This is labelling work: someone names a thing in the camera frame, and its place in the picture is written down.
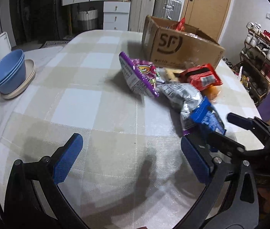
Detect white drawer desk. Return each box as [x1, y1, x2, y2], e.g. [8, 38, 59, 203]
[61, 0, 130, 31]

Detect silver grey snack bag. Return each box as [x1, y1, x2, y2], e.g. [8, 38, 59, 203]
[158, 83, 203, 135]

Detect beige plate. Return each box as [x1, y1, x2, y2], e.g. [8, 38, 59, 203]
[0, 59, 36, 100]

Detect wooden door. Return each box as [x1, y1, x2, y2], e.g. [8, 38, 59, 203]
[181, 0, 231, 41]

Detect beige suitcase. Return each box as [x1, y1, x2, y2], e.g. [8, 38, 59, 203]
[128, 0, 155, 33]

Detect orange snack bag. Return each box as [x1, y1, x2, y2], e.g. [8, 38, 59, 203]
[201, 85, 221, 102]

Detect white side table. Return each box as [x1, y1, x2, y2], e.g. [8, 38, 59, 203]
[0, 46, 63, 138]

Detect brown SF cardboard box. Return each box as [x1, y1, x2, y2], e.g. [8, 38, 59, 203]
[142, 15, 225, 69]

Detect silver suitcase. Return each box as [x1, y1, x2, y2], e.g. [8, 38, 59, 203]
[153, 0, 182, 21]

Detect black refrigerator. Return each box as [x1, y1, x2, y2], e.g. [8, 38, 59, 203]
[9, 0, 68, 45]

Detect purple snack bag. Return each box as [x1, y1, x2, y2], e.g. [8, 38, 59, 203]
[119, 52, 159, 98]

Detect yellow cracker pack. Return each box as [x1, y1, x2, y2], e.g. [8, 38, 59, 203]
[162, 68, 184, 83]

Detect checked tablecloth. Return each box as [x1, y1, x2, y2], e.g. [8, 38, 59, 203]
[0, 29, 266, 229]

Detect red snack bag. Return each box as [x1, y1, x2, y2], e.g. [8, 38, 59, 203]
[177, 64, 222, 91]

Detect woven laundry basket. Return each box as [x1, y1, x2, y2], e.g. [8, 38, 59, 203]
[77, 7, 98, 31]

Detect wooden shoe rack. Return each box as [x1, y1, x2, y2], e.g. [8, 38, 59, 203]
[238, 22, 270, 106]

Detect blue snack bag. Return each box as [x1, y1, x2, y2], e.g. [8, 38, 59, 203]
[190, 97, 226, 138]

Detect blue bowl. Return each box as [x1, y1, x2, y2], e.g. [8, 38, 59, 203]
[0, 49, 26, 95]

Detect red snack bags in box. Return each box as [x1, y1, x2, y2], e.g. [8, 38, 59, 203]
[168, 17, 185, 31]

